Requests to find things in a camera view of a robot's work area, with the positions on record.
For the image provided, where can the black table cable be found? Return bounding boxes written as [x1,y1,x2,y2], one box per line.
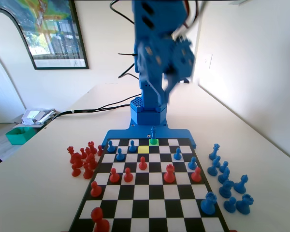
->
[44,95,137,121]
[44,103,132,121]

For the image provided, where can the green plastic bin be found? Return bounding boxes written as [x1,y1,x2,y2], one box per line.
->
[5,127,36,145]

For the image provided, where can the blue king chess piece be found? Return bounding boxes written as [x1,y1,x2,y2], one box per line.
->
[150,125,158,145]

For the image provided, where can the pile of papers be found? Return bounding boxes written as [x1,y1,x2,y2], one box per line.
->
[14,108,58,129]

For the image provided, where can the black white chessboard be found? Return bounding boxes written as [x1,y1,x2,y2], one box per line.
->
[67,137,230,232]

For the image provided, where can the blue queen chess piece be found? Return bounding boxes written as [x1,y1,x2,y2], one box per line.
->
[208,143,221,161]

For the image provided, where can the red rook chess piece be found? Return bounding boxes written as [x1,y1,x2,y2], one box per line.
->
[163,164,176,183]
[87,141,98,155]

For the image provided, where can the blue arm base plate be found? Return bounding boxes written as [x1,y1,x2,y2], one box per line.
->
[102,124,198,149]

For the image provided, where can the red bishop chess piece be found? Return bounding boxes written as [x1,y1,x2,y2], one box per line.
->
[86,153,98,170]
[83,162,94,180]

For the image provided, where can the black framed poster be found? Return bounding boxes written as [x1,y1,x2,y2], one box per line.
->
[0,0,89,70]

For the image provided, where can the red white servo wire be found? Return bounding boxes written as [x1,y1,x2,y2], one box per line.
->
[170,0,208,37]

